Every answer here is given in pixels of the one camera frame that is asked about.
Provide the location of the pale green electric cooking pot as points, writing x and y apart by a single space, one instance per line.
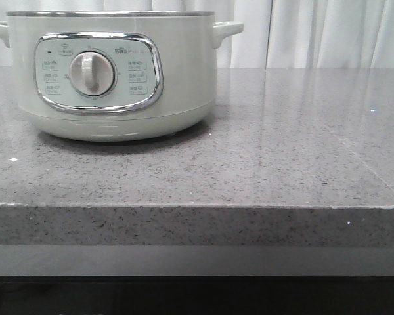
114 75

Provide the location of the white pleated curtain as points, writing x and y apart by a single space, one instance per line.
277 34

